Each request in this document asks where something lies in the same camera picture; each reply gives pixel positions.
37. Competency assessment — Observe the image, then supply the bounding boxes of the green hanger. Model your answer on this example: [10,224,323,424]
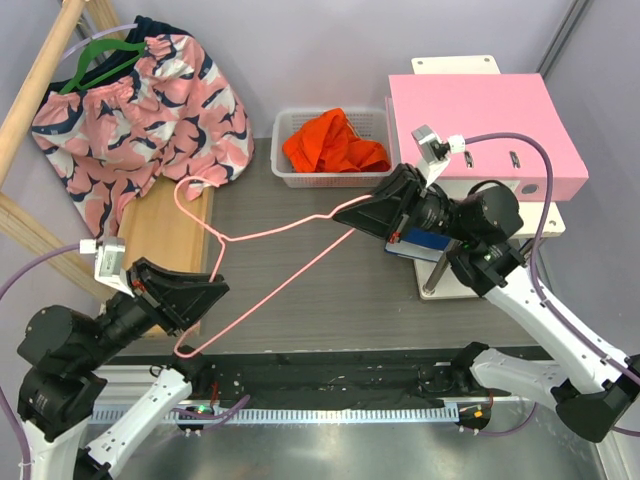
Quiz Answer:
[58,38,151,95]

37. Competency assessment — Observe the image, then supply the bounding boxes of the white small shelf stand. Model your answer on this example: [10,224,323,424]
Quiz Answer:
[411,55,544,301]

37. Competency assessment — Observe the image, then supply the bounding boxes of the aluminium slotted rail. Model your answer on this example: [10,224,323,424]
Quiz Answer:
[89,362,609,426]

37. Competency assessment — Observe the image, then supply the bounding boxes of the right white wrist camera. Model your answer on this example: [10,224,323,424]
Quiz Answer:
[411,125,466,186]

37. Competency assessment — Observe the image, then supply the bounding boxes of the blue book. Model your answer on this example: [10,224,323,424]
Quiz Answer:
[384,228,451,263]

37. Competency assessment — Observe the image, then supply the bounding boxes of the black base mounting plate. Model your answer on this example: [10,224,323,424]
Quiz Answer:
[191,349,489,411]

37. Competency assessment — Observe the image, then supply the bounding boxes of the pink ring binder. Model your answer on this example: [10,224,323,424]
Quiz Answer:
[388,74,589,202]

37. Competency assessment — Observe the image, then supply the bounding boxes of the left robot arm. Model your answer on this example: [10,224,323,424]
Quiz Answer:
[17,258,229,479]

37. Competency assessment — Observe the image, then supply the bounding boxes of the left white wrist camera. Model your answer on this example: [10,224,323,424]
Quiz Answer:
[79,237,133,297]

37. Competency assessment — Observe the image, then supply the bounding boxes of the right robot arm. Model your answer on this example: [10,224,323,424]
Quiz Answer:
[333,164,639,443]

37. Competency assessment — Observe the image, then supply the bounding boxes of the pink patterned shorts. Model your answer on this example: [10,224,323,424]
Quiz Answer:
[31,16,255,238]

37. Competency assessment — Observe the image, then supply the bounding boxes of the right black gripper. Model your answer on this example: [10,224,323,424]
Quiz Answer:
[334,161,476,241]

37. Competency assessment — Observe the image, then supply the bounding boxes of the pink wire hanger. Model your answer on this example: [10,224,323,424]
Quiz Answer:
[172,177,374,359]

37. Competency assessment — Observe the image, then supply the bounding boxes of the orange shorts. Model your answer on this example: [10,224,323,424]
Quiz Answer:
[282,108,391,174]

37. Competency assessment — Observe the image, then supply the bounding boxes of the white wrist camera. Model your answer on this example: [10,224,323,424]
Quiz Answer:
[79,237,133,297]
[411,125,466,186]

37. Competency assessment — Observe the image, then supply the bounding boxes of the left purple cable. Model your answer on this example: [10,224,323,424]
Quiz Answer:
[0,243,84,471]

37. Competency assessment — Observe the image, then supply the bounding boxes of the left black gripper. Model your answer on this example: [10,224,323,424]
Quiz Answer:
[81,253,232,366]

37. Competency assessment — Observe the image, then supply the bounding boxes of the wooden clothes rack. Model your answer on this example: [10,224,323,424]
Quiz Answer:
[0,0,214,338]

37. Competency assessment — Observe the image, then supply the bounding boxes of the white perforated basket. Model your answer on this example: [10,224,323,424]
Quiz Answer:
[270,107,395,188]

